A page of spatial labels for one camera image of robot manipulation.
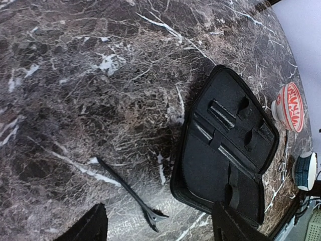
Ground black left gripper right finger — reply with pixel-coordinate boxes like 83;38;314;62
212;202;271;240

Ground red patterned white bowl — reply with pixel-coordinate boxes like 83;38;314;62
271;82;304;133

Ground silver scissors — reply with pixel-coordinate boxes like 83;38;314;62
278;130;289;173

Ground black hair clip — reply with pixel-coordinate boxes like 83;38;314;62
96;157;169;232

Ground black zippered tool case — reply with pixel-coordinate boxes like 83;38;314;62
170;65;279;226

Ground blue white bowl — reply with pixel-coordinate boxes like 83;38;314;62
292;152;317;191

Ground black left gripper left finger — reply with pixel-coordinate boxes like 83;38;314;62
55;203;108;241

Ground beige perforated box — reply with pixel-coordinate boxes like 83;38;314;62
305;209;320;241

